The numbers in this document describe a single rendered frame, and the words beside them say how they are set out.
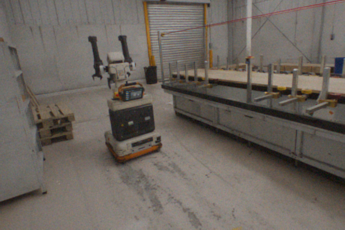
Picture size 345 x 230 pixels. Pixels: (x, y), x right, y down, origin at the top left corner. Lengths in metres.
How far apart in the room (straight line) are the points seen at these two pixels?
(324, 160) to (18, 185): 3.04
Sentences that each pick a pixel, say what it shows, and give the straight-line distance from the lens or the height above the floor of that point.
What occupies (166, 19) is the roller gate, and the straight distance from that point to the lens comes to 10.20.
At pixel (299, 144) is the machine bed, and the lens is 2.67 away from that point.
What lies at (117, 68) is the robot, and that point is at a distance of 2.97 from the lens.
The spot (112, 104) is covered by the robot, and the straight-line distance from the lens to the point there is 2.65.
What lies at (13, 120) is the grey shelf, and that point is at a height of 0.84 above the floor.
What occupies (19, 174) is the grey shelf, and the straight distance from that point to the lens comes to 2.67.
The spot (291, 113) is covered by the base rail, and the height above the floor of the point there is 0.70.
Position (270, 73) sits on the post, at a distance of 2.38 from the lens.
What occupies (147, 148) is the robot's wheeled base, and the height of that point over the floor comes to 0.12.
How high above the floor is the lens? 1.39
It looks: 15 degrees down
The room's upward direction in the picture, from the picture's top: 4 degrees counter-clockwise
